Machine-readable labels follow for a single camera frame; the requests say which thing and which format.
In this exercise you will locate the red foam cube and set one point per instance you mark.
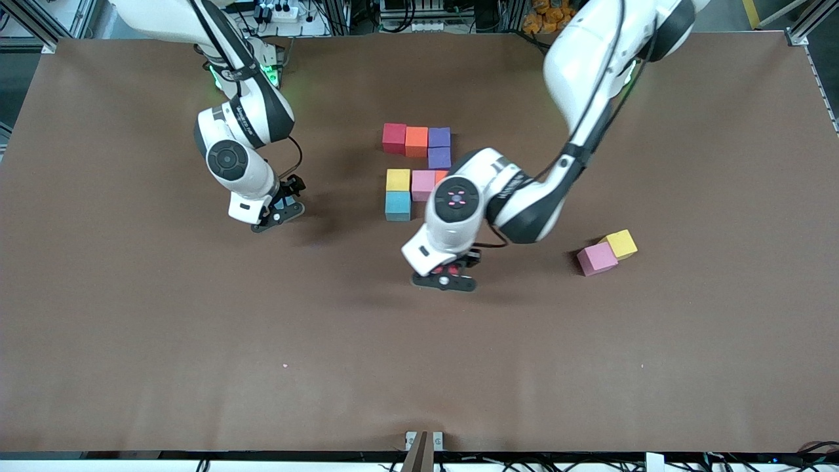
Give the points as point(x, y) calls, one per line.
point(452, 269)
point(394, 138)

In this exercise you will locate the pink foam cube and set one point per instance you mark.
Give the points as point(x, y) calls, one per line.
point(421, 183)
point(597, 259)

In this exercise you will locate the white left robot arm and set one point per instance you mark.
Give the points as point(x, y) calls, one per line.
point(583, 65)

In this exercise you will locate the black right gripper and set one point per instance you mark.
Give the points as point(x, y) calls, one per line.
point(290, 186)

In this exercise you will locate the white power strip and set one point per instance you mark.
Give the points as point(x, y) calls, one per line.
point(285, 12)

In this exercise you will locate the orange foam cube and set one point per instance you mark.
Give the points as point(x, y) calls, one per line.
point(441, 176)
point(416, 142)

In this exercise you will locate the bag of orange items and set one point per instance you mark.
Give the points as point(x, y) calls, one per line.
point(547, 16)

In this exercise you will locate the cyan foam cube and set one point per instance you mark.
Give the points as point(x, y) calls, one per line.
point(280, 205)
point(398, 206)

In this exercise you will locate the white tag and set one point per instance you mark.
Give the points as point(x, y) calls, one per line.
point(654, 462)

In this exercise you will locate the silver metal bracket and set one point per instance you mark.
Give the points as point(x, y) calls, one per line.
point(438, 438)

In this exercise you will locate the purple foam cube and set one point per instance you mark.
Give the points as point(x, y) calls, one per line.
point(440, 137)
point(440, 158)

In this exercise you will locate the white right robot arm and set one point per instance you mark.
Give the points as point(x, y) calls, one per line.
point(252, 177)

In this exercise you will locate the yellow foam cube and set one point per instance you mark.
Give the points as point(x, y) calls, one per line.
point(623, 243)
point(398, 179)

